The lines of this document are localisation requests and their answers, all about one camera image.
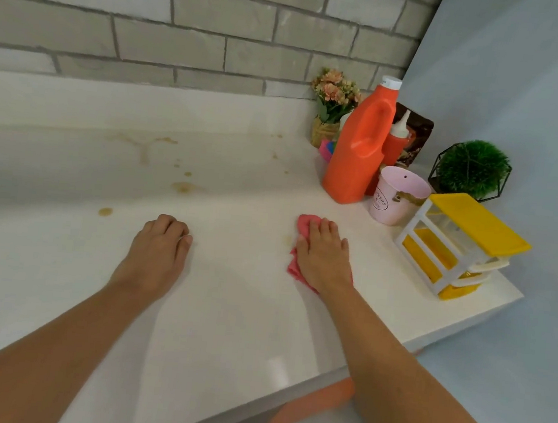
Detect yellow white mini drawer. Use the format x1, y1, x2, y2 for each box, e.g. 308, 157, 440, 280
389, 191, 517, 306

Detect pink flowers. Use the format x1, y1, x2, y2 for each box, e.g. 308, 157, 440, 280
304, 66, 365, 153

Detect person's left hand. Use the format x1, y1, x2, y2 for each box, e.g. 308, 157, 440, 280
105, 209, 196, 307

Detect pink cloth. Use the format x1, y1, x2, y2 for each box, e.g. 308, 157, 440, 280
284, 212, 361, 298

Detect orange jug with white cap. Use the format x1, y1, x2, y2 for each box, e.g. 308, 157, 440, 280
319, 70, 403, 210

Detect pink plastic basket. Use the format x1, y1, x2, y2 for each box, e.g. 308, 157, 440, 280
317, 139, 336, 164

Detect person's right forearm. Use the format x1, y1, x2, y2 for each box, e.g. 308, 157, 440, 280
306, 282, 541, 423

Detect brown coffee pouch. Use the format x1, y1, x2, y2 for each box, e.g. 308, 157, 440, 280
388, 101, 437, 171

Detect white countertop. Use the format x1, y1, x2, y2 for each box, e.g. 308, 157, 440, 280
0, 68, 543, 423

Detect orange cabinet front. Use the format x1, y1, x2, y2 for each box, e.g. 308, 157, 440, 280
256, 334, 424, 423

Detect pink metal bucket with rope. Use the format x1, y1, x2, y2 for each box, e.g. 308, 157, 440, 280
368, 164, 434, 231

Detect green plant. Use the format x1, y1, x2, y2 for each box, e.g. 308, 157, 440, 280
425, 135, 515, 206

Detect person's right hand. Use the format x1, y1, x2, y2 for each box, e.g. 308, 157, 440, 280
291, 214, 361, 299

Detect orange squeeze bottle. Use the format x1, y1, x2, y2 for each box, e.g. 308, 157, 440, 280
366, 106, 415, 199

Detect person's left forearm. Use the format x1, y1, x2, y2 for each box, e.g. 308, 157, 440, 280
0, 268, 158, 423

